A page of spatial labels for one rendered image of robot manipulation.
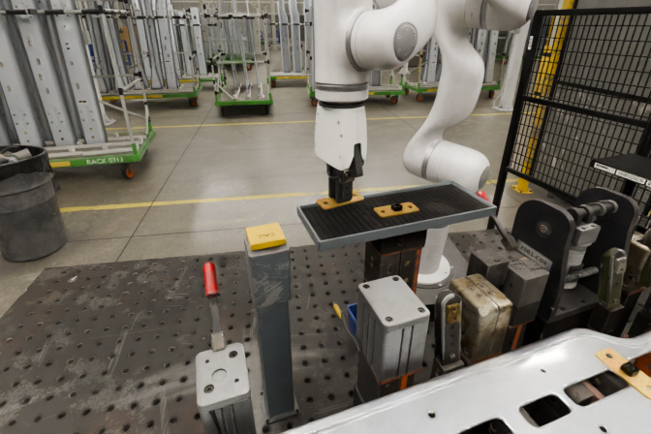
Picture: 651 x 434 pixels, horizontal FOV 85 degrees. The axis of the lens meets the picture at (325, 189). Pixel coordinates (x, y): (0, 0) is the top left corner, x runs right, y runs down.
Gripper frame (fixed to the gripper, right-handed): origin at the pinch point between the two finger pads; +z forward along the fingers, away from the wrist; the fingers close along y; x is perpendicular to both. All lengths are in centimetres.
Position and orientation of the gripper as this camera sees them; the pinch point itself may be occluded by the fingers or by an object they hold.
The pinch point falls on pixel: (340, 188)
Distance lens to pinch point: 63.6
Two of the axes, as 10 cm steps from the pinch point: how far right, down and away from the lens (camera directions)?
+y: 4.9, 3.7, -7.9
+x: 8.7, -2.1, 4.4
